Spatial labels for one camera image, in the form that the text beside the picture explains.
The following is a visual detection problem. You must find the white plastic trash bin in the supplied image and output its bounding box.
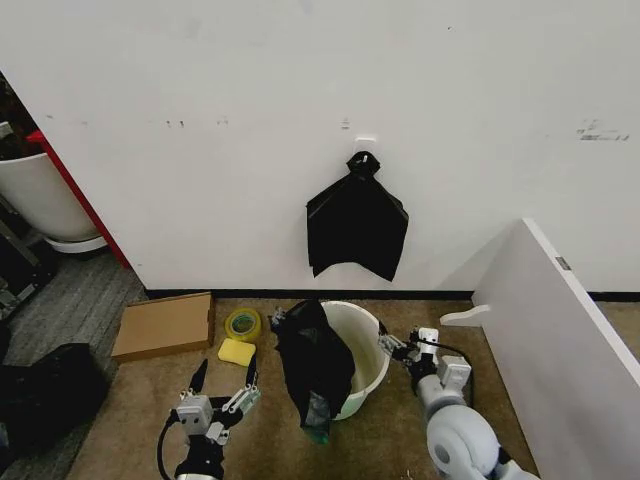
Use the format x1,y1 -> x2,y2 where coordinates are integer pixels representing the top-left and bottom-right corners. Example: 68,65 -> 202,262
318,299 -> 392,422

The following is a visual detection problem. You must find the white curved bracket piece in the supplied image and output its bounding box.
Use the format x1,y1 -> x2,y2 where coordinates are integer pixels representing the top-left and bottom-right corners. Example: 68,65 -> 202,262
439,304 -> 493,328

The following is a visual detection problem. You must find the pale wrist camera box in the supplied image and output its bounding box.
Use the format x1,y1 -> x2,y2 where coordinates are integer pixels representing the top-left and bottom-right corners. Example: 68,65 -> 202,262
417,327 -> 442,354
175,394 -> 212,434

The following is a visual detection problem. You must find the folded black hanging bag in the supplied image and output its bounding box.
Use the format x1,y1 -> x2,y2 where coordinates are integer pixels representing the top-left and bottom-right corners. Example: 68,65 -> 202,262
305,152 -> 410,283

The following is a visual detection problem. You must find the yellow sponge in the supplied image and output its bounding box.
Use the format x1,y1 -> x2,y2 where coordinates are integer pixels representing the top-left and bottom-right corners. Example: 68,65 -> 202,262
217,337 -> 257,368

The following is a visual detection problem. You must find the large white planter pot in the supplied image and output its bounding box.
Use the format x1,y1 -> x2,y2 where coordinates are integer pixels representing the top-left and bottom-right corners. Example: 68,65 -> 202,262
0,150 -> 101,241

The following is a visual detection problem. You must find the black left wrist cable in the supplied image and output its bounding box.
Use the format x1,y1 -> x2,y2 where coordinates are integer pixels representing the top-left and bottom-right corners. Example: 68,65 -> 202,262
156,408 -> 182,477

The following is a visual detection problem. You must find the white planter saucer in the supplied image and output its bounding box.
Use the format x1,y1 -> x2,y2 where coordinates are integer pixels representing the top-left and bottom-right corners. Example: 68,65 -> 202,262
43,234 -> 110,256

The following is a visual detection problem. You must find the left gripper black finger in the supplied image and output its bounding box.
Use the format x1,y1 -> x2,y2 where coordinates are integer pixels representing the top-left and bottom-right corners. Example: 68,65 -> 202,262
220,352 -> 264,414
179,357 -> 210,404

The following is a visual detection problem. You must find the flat brown cardboard box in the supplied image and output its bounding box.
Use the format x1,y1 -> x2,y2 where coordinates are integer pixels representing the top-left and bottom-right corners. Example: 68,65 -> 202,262
110,292 -> 216,365

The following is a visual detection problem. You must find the large white board panel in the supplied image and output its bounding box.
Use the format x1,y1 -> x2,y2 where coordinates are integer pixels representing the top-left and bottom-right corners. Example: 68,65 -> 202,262
471,217 -> 640,480

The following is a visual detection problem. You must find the black metal equipment frame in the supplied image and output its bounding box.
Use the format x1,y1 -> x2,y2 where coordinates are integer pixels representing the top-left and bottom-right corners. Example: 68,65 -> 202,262
0,192 -> 60,324

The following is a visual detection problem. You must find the white wall hook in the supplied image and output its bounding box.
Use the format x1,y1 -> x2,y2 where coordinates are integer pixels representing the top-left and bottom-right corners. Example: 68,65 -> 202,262
355,134 -> 378,164

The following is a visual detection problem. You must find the yellow green tape roll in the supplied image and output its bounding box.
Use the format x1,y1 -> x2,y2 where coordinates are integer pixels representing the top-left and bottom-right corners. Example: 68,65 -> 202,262
224,307 -> 264,344

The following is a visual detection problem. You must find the black garbage bag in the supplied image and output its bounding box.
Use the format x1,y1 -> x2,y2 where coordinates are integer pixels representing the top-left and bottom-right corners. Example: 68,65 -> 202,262
269,299 -> 358,446

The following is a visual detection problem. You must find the black soft bag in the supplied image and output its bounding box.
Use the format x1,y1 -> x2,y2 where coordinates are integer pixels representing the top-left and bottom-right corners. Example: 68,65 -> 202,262
0,342 -> 112,454

